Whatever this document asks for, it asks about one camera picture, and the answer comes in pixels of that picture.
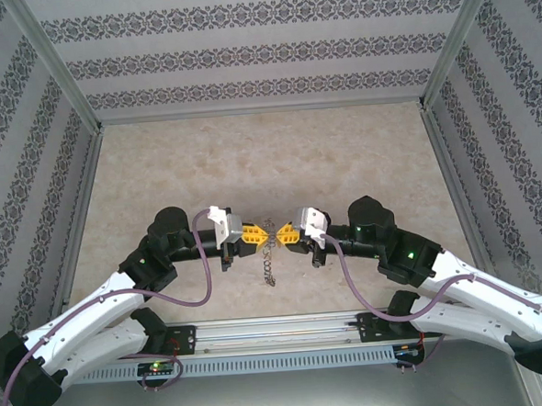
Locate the white slotted cable duct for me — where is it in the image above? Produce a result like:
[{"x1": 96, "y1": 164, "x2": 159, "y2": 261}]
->
[{"x1": 62, "y1": 344, "x2": 398, "y2": 387}]

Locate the aluminium frame post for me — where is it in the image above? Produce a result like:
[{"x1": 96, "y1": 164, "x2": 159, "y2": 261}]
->
[
  {"x1": 411, "y1": 0, "x2": 510, "y2": 112},
  {"x1": 4, "y1": 0, "x2": 106, "y2": 138},
  {"x1": 514, "y1": 363, "x2": 542, "y2": 406}
]

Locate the silver keyring chain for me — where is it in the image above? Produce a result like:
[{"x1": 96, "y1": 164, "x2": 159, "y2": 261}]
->
[{"x1": 254, "y1": 216, "x2": 282, "y2": 288}]

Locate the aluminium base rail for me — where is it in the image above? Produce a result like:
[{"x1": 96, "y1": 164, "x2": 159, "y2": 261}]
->
[{"x1": 195, "y1": 310, "x2": 364, "y2": 355}]

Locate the aluminium frame rail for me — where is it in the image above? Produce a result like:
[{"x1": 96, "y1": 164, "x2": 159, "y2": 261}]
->
[
  {"x1": 419, "y1": 102, "x2": 496, "y2": 291},
  {"x1": 97, "y1": 95, "x2": 425, "y2": 128},
  {"x1": 40, "y1": 128, "x2": 118, "y2": 314}
]

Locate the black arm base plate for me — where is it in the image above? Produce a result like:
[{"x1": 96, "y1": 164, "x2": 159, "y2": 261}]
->
[
  {"x1": 354, "y1": 310, "x2": 394, "y2": 345},
  {"x1": 165, "y1": 323, "x2": 199, "y2": 357}
]

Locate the small circuit board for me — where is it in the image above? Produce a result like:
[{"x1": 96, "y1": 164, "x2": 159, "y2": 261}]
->
[
  {"x1": 136, "y1": 359, "x2": 177, "y2": 378},
  {"x1": 393, "y1": 340, "x2": 423, "y2": 358}
]

